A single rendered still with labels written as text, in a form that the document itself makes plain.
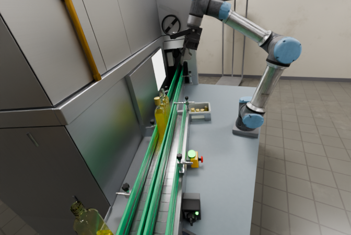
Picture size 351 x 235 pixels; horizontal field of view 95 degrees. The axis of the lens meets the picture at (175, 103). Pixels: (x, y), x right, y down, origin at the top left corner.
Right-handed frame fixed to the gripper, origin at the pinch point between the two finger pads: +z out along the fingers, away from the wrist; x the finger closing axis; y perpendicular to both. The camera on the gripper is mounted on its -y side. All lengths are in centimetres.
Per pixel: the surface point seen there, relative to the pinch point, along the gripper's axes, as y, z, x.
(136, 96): -21.0, 23.9, -13.2
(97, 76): -29.2, 3.0, -39.9
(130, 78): -25.0, 12.9, -13.3
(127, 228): -3, 47, -69
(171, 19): -25, -13, 101
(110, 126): -23, 26, -41
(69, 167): -29, 32, -61
